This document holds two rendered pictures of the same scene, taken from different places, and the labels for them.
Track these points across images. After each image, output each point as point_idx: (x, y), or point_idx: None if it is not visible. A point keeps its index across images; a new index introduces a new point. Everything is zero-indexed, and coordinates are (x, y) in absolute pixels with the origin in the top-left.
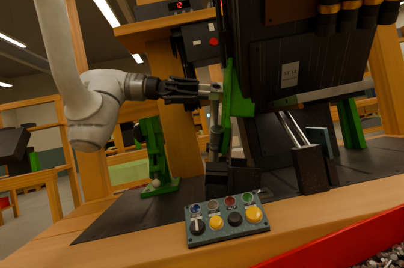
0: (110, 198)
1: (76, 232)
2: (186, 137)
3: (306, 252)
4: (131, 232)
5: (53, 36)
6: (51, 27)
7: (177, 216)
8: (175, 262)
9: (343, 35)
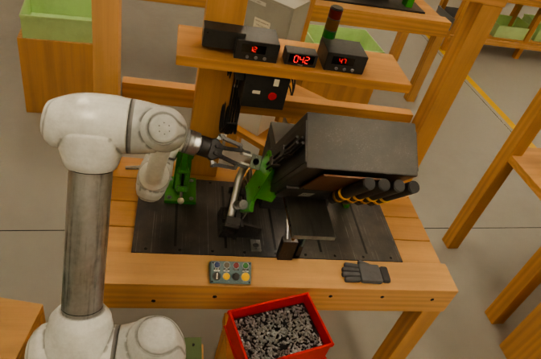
0: (124, 175)
1: (120, 228)
2: None
3: (258, 306)
4: (172, 255)
5: (159, 166)
6: (160, 162)
7: (200, 247)
8: (202, 287)
9: None
